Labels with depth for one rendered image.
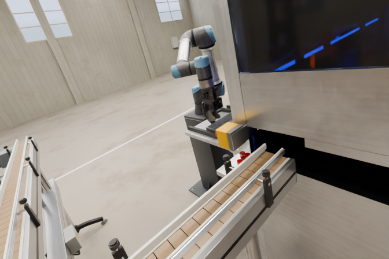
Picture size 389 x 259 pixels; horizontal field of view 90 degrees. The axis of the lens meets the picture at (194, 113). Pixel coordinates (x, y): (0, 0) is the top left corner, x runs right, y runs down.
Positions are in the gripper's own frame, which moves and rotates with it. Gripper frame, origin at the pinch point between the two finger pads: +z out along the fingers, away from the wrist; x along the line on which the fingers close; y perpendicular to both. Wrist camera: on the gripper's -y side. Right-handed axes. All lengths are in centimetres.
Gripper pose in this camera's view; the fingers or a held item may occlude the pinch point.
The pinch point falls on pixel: (212, 122)
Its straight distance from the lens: 107.5
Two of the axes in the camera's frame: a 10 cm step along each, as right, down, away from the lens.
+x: 7.5, -3.8, 5.4
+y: 6.3, 1.3, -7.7
